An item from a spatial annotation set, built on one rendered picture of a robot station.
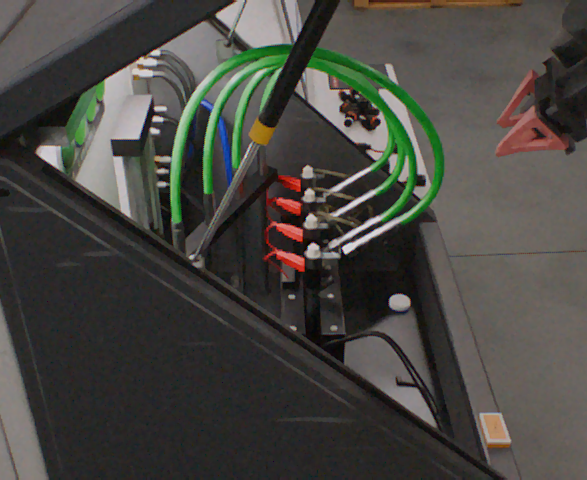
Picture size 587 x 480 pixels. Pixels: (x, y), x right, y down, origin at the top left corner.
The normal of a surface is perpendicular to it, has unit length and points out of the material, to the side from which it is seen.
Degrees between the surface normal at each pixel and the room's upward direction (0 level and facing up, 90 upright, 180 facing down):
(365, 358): 0
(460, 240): 0
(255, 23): 90
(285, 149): 90
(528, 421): 0
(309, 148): 90
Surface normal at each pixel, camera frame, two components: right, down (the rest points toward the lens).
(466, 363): 0.00, -0.82
